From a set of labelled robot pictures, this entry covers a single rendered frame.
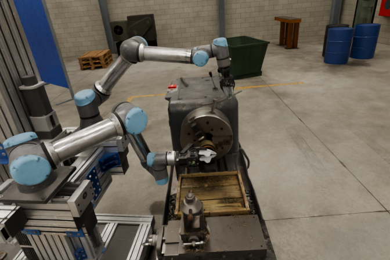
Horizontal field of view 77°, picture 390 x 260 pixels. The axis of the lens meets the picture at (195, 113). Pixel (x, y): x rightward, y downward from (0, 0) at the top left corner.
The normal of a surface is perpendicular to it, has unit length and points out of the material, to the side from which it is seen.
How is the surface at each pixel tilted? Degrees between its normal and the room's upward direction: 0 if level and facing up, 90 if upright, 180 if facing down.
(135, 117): 90
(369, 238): 0
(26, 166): 92
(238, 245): 0
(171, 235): 0
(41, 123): 90
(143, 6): 90
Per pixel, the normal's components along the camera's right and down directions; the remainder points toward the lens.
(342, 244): -0.07, -0.90
